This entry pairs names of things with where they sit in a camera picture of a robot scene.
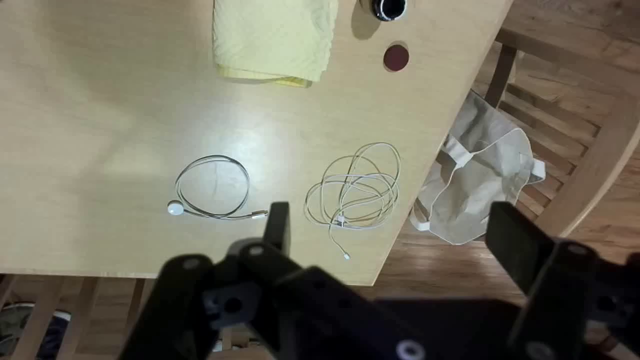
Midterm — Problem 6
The dark red round lid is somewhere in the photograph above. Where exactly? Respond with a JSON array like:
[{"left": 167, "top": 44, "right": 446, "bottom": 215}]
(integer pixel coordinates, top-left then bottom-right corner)
[{"left": 382, "top": 44, "right": 411, "bottom": 74}]

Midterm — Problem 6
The white charger cable with puck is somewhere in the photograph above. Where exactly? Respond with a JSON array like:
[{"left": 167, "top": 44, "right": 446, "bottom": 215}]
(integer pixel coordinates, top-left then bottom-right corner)
[{"left": 167, "top": 154, "right": 270, "bottom": 219}]

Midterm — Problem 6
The wooden chair holding tote bag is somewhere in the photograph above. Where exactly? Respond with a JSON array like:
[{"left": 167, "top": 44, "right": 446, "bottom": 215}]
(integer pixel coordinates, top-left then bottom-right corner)
[{"left": 467, "top": 28, "right": 640, "bottom": 237}]

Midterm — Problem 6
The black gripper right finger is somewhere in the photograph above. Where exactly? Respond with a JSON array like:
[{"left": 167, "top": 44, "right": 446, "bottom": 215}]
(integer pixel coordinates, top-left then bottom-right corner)
[{"left": 485, "top": 200, "right": 640, "bottom": 360}]

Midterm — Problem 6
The beige canvas tote bag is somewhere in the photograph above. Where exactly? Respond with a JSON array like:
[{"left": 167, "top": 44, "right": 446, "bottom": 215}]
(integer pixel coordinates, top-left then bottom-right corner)
[{"left": 411, "top": 90, "right": 549, "bottom": 245}]

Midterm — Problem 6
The light wooden slatted chair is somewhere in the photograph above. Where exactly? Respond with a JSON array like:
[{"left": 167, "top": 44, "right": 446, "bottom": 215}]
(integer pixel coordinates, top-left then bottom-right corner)
[{"left": 0, "top": 273, "right": 156, "bottom": 360}]

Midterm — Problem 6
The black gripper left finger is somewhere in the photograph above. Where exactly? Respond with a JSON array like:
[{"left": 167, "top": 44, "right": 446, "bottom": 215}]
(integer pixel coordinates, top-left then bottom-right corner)
[{"left": 119, "top": 200, "right": 428, "bottom": 360}]

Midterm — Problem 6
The yellow textured cloth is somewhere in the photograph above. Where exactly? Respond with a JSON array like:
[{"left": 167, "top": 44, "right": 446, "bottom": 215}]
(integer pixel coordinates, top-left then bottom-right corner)
[{"left": 213, "top": 0, "right": 341, "bottom": 87}]

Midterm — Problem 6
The long tangled white cable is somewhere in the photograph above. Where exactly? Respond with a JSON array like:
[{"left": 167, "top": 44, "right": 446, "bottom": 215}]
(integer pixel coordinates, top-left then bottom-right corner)
[{"left": 303, "top": 139, "right": 404, "bottom": 259}]

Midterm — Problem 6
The small dark bottle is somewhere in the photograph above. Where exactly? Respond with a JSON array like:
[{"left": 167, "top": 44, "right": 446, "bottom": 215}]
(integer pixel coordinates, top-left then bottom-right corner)
[{"left": 363, "top": 0, "right": 408, "bottom": 23}]

